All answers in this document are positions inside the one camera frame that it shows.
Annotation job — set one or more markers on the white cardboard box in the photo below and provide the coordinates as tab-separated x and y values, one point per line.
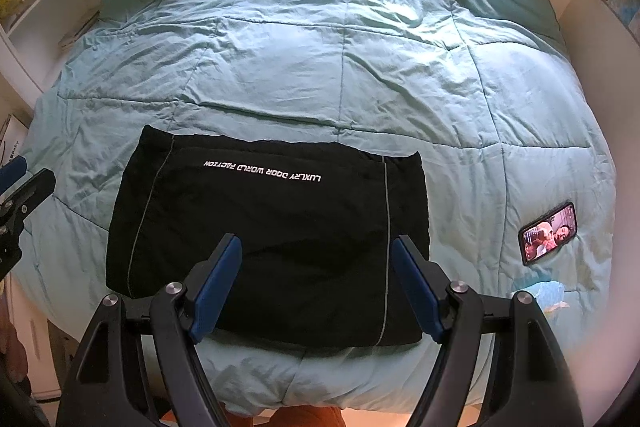
10	139

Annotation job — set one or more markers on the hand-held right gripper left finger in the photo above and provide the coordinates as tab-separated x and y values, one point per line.
215	292

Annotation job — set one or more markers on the person's leg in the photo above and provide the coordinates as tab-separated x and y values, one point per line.
300	418

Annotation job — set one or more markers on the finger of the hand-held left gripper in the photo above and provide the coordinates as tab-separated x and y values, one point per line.
30	194
12	174

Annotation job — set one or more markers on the black smartphone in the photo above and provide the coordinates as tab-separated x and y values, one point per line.
547	234

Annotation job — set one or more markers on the light blue pillow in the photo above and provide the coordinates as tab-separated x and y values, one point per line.
505	2

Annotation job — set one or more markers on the light blue quilt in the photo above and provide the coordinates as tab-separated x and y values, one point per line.
350	82

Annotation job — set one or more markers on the light blue printed cloth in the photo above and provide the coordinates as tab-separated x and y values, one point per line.
549	296

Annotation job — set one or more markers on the black jacket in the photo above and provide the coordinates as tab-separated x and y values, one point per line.
275	232

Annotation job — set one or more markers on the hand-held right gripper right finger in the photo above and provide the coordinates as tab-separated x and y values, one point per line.
417	292

